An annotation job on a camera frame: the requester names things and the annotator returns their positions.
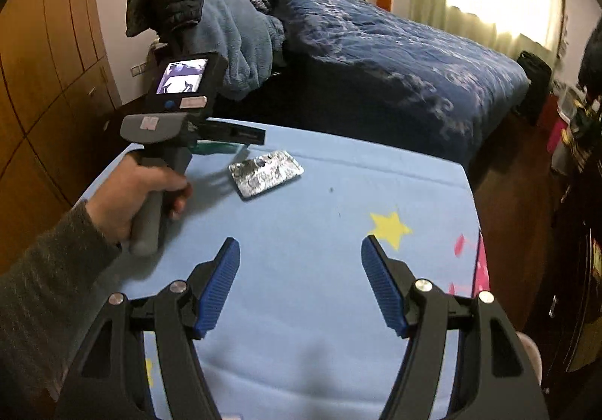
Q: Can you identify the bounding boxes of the hanging dark coat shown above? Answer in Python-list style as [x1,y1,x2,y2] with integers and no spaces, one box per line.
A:
[578,15,602,96]

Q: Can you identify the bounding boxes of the black suitcase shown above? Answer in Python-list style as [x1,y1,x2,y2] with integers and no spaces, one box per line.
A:
[515,50,553,124]

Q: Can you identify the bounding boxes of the plastic storage boxes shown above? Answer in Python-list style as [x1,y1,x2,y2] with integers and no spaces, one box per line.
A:
[550,81,594,176]

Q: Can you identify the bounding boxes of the person's left hand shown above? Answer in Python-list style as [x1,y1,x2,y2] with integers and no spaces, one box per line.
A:
[85,152,193,244]

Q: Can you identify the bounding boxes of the green and white packet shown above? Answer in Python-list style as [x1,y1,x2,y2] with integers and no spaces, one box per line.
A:
[194,142,248,156]

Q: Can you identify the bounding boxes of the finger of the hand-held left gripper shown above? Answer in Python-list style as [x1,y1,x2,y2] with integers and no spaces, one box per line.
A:
[201,117,267,146]

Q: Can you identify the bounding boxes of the dark cabinet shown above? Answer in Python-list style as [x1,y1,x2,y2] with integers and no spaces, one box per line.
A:
[536,166,602,402]

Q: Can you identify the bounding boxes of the dark quilted jacket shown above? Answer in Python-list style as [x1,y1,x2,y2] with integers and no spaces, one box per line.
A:
[157,0,205,32]

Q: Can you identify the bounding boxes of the silver blister pack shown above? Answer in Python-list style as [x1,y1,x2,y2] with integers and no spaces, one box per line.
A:
[228,149,306,201]

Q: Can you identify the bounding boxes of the wooden wardrobe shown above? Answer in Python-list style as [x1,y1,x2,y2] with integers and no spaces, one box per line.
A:
[0,0,123,261]

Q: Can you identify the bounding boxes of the blue fleece blanket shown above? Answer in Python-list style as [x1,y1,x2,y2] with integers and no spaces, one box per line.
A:
[200,0,285,101]

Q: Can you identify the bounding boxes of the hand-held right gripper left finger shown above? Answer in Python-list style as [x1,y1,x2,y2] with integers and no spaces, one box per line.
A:
[54,236,242,420]

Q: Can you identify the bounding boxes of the light blue star tablecloth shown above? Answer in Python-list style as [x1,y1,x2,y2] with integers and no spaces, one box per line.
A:
[78,116,492,420]

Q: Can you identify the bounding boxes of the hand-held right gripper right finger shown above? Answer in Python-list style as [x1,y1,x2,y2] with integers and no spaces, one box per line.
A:
[360,234,551,420]

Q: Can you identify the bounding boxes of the bed with blue duvet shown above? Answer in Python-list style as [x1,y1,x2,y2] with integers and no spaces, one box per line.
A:
[245,0,531,167]

